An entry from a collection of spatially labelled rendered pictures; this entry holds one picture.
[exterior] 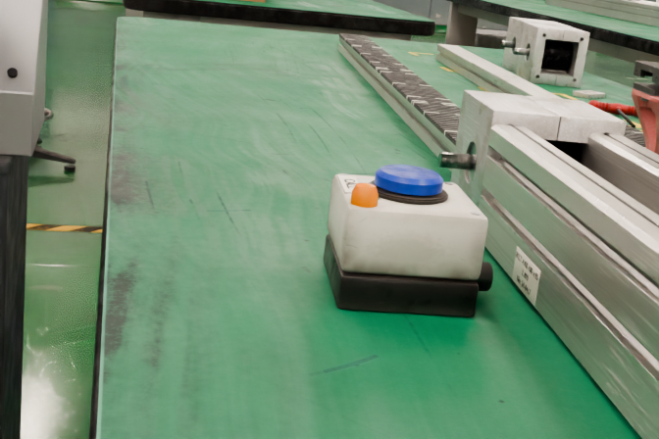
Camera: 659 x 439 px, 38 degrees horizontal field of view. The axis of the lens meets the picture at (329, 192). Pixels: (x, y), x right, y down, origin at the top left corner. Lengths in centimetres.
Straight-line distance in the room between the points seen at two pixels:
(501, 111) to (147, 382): 35
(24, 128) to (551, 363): 49
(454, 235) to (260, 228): 18
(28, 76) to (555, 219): 46
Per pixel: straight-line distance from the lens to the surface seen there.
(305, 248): 64
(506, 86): 142
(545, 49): 171
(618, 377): 48
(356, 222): 52
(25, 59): 84
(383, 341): 51
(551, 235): 56
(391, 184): 55
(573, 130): 71
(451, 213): 54
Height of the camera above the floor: 98
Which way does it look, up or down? 15 degrees down
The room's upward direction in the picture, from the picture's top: 6 degrees clockwise
